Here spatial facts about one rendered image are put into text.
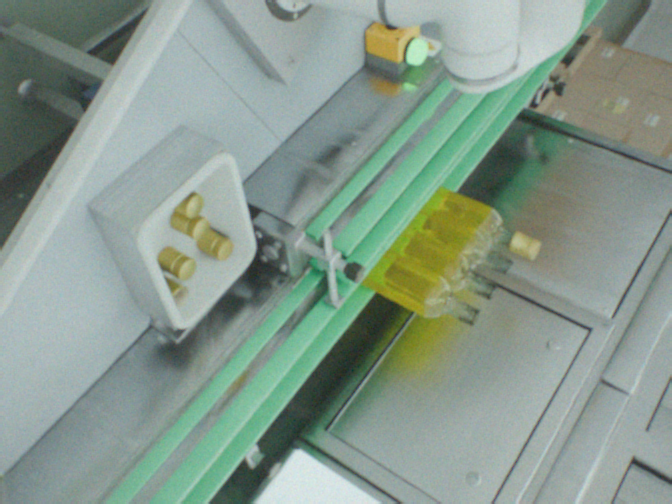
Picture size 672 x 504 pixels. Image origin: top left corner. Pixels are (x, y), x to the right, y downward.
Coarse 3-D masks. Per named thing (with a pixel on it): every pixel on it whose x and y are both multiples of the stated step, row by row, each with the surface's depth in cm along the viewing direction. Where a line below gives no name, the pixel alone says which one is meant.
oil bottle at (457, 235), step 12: (420, 216) 123; (432, 216) 123; (444, 216) 123; (420, 228) 122; (432, 228) 121; (444, 228) 121; (456, 228) 121; (468, 228) 121; (444, 240) 120; (456, 240) 119; (468, 240) 119; (480, 240) 119; (468, 252) 118; (480, 252) 119
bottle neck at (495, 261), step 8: (488, 248) 120; (488, 256) 119; (496, 256) 118; (504, 256) 119; (480, 264) 120; (488, 264) 119; (496, 264) 118; (504, 264) 118; (512, 264) 119; (504, 272) 118
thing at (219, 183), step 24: (216, 168) 96; (216, 192) 101; (240, 192) 98; (168, 216) 99; (216, 216) 106; (240, 216) 102; (144, 240) 86; (168, 240) 101; (192, 240) 106; (240, 240) 107; (216, 264) 107; (240, 264) 107; (192, 288) 105; (216, 288) 105; (168, 312) 97; (192, 312) 102
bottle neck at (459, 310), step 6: (450, 300) 114; (456, 300) 114; (450, 306) 114; (456, 306) 113; (462, 306) 113; (468, 306) 113; (450, 312) 114; (456, 312) 113; (462, 312) 113; (468, 312) 112; (474, 312) 112; (456, 318) 113; (462, 318) 113; (468, 318) 112; (474, 318) 114; (468, 324) 113
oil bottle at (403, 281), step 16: (384, 256) 119; (400, 256) 118; (384, 272) 117; (400, 272) 116; (416, 272) 116; (432, 272) 116; (384, 288) 118; (400, 288) 115; (416, 288) 114; (432, 288) 114; (448, 288) 114; (400, 304) 118; (416, 304) 115; (432, 304) 113
